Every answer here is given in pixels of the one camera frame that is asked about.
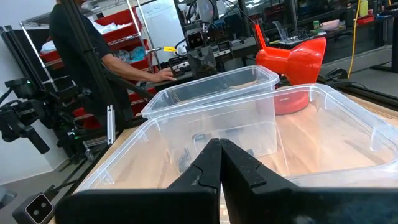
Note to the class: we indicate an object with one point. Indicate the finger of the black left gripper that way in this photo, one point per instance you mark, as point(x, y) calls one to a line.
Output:
point(209, 63)
point(196, 63)

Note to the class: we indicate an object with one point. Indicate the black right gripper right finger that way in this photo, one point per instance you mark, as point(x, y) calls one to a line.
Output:
point(280, 205)

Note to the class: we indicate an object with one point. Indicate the silver metal bracket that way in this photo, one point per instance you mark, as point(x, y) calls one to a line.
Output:
point(110, 124)

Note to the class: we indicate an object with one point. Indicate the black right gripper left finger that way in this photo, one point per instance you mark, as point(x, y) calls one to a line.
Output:
point(174, 207)

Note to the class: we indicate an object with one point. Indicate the clear plastic bin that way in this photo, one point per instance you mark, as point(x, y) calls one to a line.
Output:
point(211, 90)
point(236, 104)

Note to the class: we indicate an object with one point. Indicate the red storage bin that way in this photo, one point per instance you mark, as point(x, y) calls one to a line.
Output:
point(51, 59)
point(140, 102)
point(130, 18)

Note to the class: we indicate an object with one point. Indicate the black table-level camera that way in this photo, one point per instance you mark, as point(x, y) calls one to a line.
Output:
point(37, 208)

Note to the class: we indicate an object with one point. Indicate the person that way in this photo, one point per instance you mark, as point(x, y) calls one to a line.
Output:
point(65, 46)

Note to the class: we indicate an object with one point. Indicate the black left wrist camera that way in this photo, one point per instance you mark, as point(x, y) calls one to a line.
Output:
point(195, 39)

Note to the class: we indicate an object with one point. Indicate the pink bowl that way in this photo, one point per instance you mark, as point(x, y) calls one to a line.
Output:
point(329, 25)

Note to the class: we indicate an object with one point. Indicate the person's hand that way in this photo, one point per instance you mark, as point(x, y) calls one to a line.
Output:
point(163, 75)

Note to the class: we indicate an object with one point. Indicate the white panel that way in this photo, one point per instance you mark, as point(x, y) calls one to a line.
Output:
point(161, 25)

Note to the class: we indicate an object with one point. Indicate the person's forearm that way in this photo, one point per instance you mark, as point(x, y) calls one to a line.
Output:
point(127, 68)

